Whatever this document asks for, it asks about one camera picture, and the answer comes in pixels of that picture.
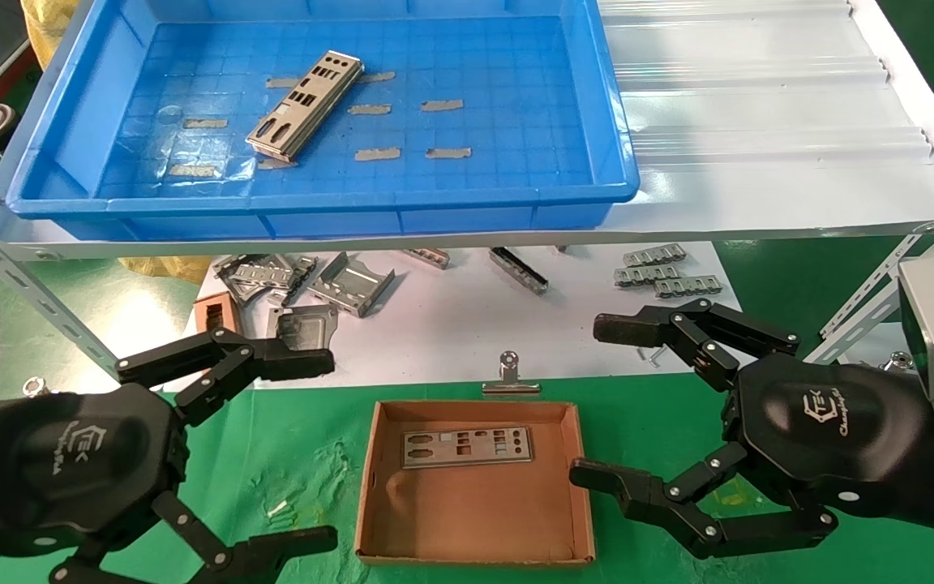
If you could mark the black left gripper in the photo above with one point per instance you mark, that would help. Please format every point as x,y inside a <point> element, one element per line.
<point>70,462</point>

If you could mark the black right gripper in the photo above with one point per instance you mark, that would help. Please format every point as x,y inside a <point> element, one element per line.
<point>824,430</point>

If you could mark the single metal io plate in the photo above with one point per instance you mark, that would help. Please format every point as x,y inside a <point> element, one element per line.
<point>475,459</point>

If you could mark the open brown cardboard box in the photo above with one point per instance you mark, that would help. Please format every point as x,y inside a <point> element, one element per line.
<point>475,511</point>

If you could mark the blue plastic tray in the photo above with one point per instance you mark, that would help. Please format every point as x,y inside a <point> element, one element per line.
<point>475,195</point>

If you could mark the green table cloth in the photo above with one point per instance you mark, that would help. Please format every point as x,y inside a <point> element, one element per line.
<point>289,454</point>

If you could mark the small metal screw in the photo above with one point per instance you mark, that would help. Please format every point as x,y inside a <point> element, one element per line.
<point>650,354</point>

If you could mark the small white scrap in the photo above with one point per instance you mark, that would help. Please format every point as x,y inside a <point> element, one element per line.
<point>278,509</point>

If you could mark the bent metal sheet part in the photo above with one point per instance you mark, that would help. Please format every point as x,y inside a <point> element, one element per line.
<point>236,290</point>
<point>301,272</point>

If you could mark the yellow plastic bag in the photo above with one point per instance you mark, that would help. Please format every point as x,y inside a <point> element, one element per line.
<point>167,268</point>
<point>49,32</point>

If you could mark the grey metal shelf rack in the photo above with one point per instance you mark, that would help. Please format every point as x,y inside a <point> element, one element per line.
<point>759,162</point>

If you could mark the grey tape strip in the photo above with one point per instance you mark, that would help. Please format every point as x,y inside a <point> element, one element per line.
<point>205,123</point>
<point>280,82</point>
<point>191,170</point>
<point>447,152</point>
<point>275,163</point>

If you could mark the stack of metal io plates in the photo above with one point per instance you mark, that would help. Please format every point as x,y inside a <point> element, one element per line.
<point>289,120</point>

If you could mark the small slotted metal rail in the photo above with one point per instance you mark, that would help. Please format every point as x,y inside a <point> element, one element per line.
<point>653,256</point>
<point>645,275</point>
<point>686,286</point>

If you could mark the brown rectangular cardboard frame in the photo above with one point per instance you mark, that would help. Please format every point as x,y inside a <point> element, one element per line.
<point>199,316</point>

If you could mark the square metal bracket tray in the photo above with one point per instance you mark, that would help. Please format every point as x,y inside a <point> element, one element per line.
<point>305,324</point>

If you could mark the slotted metal rail plate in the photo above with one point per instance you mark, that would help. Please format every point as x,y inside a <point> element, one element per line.
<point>260,272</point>

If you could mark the folded metal bracket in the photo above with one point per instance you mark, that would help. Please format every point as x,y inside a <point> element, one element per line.
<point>349,288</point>

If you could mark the dark metal rail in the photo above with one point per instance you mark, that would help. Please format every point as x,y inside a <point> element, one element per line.
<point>520,272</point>

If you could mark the short metal rail piece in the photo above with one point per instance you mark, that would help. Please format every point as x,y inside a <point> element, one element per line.
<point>430,259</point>

